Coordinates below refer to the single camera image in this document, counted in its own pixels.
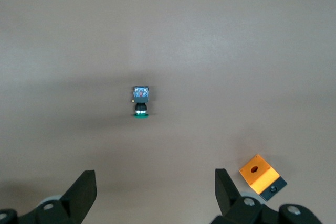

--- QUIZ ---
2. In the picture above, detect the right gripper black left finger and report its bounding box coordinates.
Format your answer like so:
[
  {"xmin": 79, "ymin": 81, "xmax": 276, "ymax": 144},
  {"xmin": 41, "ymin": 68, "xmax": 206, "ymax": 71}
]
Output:
[{"xmin": 0, "ymin": 170, "xmax": 98, "ymax": 224}]

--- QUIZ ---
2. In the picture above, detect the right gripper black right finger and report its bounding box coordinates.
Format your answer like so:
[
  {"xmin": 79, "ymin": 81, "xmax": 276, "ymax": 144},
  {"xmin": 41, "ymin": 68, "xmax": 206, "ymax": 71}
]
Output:
[{"xmin": 211, "ymin": 168, "xmax": 325, "ymax": 224}]

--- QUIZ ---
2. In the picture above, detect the green push button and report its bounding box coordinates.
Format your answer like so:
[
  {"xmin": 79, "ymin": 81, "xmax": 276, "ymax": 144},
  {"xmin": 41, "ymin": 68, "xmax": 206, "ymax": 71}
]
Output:
[{"xmin": 131, "ymin": 86, "xmax": 151, "ymax": 118}]

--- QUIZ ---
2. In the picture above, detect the brown table cover mat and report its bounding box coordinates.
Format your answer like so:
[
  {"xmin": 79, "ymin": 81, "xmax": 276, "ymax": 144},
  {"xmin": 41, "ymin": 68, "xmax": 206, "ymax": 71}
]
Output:
[{"xmin": 0, "ymin": 0, "xmax": 336, "ymax": 224}]

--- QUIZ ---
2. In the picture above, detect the orange button enclosure box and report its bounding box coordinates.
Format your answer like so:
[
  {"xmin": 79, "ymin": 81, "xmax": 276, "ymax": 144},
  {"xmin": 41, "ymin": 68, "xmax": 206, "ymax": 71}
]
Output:
[{"xmin": 239, "ymin": 154, "xmax": 288, "ymax": 202}]

